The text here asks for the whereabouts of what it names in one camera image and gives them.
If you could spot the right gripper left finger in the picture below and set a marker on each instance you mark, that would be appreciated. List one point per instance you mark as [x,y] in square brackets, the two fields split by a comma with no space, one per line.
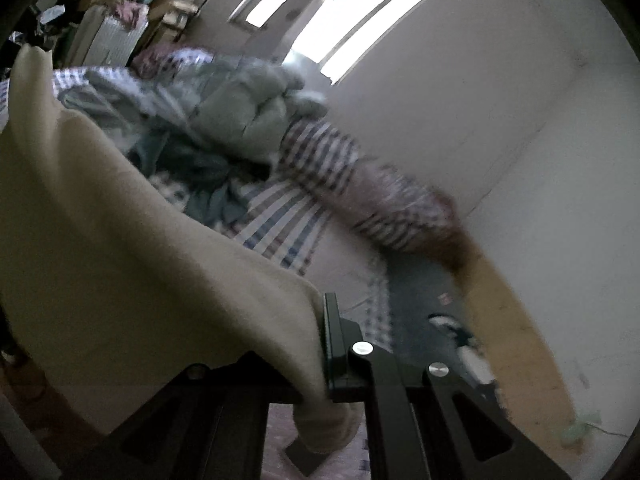
[206,423]

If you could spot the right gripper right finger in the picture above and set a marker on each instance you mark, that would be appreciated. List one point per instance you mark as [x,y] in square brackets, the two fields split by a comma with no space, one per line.
[423,422]

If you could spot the tan khaki garment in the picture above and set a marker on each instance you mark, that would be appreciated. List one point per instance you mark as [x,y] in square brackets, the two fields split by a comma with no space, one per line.
[150,269]

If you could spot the dark teal penguin pillow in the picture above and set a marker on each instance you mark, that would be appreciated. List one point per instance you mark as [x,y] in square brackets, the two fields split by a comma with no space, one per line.
[429,324]

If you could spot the wooden headboard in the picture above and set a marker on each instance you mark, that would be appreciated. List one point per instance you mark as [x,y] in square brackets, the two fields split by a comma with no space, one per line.
[532,389]

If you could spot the plaid checkered bed sheet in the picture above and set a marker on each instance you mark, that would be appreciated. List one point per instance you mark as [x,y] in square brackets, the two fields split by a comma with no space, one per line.
[310,259]

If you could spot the plaid folded quilt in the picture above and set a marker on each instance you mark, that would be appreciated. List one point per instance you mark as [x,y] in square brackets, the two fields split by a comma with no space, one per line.
[372,198]

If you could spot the dark teal garment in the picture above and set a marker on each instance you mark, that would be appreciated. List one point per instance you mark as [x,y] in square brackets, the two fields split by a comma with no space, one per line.
[212,176]

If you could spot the light blue grey garment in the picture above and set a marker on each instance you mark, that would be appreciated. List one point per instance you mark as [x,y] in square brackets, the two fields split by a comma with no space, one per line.
[144,118]

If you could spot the plaid pillow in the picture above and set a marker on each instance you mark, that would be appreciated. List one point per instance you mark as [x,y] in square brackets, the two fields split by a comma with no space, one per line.
[167,57]

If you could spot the window with curtain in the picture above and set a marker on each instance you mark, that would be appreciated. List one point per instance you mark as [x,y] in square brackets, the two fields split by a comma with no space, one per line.
[328,36]

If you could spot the pink cloth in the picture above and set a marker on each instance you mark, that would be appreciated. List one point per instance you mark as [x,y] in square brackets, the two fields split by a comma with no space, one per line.
[130,14]

